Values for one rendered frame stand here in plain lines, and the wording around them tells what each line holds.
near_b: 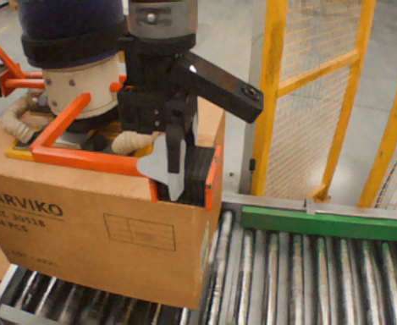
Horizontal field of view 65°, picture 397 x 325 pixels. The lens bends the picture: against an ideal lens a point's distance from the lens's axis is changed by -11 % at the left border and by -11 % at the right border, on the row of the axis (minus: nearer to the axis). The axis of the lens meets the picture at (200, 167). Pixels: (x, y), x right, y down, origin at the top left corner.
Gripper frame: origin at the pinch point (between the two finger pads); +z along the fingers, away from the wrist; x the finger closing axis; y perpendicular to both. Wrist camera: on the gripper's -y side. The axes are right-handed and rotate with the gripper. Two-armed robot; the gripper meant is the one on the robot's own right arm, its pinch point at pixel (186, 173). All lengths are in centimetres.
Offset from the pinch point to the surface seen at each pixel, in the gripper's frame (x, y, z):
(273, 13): -68, -10, -7
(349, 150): -191, -81, 122
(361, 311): -23, -53, 73
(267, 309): -18, -20, 67
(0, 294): 2, 63, 61
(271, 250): -41, -19, 67
